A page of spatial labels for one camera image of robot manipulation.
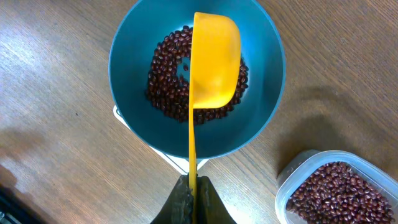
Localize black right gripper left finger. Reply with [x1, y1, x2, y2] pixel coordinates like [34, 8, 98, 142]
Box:
[151, 175, 193, 224]

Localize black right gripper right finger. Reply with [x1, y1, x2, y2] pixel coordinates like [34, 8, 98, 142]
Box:
[197, 176, 236, 224]

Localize clear container of red beans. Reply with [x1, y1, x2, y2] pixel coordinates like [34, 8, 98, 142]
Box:
[275, 150, 397, 224]

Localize yellow plastic measuring scoop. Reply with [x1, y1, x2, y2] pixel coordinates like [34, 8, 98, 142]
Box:
[188, 12, 241, 223]

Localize red beans in bowl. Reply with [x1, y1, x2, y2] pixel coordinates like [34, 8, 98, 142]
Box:
[145, 26, 249, 125]

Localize blue-grey bowl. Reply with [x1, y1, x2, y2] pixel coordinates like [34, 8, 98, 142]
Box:
[109, 0, 285, 159]

